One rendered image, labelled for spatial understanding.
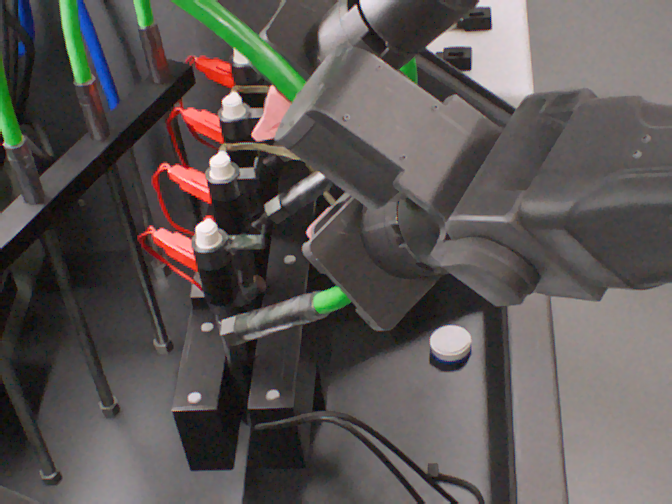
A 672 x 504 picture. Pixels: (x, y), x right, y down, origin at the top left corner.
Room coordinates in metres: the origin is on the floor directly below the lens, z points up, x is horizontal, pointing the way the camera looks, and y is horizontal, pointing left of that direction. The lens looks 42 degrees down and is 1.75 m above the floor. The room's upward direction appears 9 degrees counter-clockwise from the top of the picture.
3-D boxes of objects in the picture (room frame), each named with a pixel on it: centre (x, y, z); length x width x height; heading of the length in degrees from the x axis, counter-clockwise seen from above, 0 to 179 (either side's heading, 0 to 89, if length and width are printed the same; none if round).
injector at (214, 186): (0.81, 0.07, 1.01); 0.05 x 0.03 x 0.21; 81
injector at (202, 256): (0.73, 0.08, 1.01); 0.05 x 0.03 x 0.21; 81
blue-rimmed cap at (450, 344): (0.85, -0.10, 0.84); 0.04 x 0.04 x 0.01
